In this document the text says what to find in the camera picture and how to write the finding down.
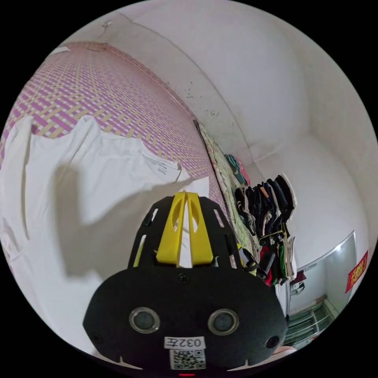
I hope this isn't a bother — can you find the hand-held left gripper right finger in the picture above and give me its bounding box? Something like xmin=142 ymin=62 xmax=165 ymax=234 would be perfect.
xmin=187 ymin=192 xmax=213 ymax=265

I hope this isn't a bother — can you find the pile of clothes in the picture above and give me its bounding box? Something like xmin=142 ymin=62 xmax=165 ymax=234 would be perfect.
xmin=224 ymin=153 xmax=298 ymax=287

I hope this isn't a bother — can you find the bed with woven purple mat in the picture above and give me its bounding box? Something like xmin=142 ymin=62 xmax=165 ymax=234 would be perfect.
xmin=0 ymin=41 xmax=232 ymax=228

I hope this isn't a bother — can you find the person's left hand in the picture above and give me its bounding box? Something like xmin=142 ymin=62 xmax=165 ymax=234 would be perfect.
xmin=272 ymin=346 xmax=297 ymax=360

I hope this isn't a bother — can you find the white short-sleeve shirt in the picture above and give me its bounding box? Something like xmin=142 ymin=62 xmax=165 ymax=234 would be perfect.
xmin=0 ymin=114 xmax=210 ymax=356

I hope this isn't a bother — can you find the grey metal door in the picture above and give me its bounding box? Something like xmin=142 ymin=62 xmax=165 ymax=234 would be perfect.
xmin=285 ymin=230 xmax=358 ymax=318

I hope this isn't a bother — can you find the window with green grille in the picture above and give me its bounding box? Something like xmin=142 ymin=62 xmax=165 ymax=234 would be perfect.
xmin=284 ymin=296 xmax=339 ymax=348

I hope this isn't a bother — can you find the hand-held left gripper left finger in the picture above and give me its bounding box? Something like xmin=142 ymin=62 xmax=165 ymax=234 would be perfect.
xmin=156 ymin=192 xmax=187 ymax=264

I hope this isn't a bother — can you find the pale floral blanket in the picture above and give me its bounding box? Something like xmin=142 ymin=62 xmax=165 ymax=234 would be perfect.
xmin=197 ymin=120 xmax=262 ymax=260

